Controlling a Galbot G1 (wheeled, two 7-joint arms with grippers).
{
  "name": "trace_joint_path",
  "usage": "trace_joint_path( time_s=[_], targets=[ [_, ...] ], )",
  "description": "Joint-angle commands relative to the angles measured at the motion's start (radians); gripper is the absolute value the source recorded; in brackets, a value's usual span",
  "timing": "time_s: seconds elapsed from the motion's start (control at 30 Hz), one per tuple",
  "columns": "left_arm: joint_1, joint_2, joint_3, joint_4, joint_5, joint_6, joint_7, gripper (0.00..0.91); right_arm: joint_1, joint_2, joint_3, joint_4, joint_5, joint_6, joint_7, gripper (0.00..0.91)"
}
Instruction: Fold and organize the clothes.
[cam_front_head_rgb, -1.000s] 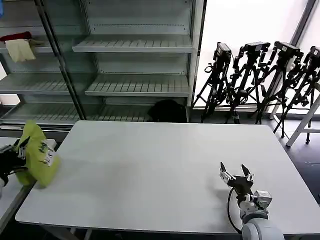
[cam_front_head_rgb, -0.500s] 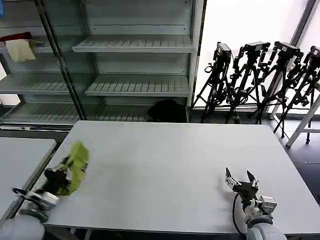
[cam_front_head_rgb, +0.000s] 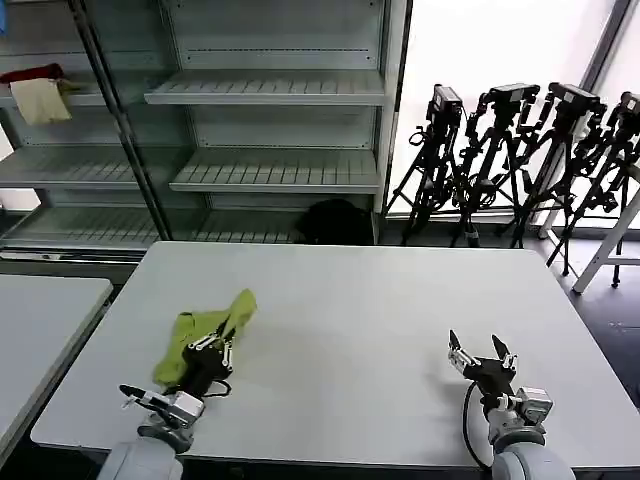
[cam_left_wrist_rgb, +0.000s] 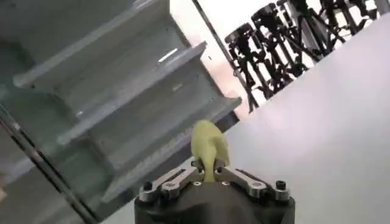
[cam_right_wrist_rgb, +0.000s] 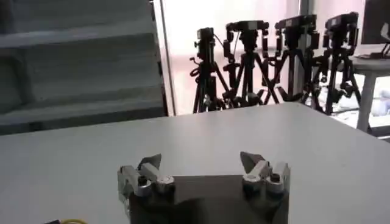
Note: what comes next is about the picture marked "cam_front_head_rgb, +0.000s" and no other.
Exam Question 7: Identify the black bag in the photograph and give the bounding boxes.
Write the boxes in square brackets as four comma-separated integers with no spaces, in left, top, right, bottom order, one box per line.
[292,198,377,246]

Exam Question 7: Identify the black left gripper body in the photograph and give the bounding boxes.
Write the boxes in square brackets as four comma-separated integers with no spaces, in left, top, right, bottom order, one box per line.
[177,341,236,397]

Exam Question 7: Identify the grey shelf unit slatted shelves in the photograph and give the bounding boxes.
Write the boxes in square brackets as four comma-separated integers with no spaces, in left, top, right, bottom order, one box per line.
[143,0,414,246]

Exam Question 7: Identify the black tripod with wide camera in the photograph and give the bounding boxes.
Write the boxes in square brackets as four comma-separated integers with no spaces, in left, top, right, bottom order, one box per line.
[451,82,542,250]
[493,81,607,251]

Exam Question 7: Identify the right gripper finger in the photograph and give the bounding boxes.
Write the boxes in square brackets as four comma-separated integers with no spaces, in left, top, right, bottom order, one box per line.
[446,329,482,375]
[491,333,519,372]

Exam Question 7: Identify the black tripod with box camera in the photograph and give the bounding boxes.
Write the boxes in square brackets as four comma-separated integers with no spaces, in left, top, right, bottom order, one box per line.
[398,83,482,249]

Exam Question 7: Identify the red cloth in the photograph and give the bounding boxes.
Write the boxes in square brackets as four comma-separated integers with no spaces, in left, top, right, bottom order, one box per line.
[0,63,65,86]

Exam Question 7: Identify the green shirt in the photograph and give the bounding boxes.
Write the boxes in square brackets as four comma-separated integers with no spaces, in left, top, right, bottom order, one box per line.
[151,288,260,388]

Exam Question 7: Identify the beige cloth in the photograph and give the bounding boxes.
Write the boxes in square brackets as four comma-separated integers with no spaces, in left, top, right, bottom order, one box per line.
[8,78,73,127]

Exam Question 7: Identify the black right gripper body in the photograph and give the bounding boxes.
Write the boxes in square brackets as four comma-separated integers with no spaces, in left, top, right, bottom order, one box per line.
[462,355,517,397]

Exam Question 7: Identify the white table frame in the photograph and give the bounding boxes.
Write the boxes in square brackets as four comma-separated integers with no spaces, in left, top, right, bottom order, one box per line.
[536,163,640,295]

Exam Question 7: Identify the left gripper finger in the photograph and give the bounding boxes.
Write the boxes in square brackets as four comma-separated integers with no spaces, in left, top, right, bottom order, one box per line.
[219,323,237,372]
[187,324,227,352]

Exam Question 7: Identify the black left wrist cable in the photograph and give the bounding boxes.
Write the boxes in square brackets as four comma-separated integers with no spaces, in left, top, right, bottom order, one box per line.
[118,379,233,417]

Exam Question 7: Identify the grey shelf unit glass side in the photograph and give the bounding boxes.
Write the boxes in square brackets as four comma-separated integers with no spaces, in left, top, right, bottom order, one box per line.
[0,0,174,264]

